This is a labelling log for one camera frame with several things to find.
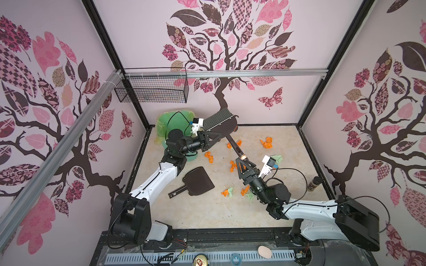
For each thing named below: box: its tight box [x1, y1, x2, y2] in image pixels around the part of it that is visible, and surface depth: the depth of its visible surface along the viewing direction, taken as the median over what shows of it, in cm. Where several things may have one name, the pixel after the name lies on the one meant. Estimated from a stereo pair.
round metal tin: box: [192, 253, 209, 266], surface depth 61 cm
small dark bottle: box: [307, 176, 323, 192], surface depth 85 cm
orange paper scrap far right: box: [259, 136, 273, 150], surface depth 111 cm
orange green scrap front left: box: [220, 186, 234, 198], surface depth 89 cm
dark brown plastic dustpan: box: [168, 166, 216, 199], surface depth 95 cm
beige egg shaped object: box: [257, 245, 273, 259], surface depth 71 cm
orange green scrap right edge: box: [270, 155, 284, 165], surface depth 102 cm
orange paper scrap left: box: [204, 151, 214, 164], surface depth 105 cm
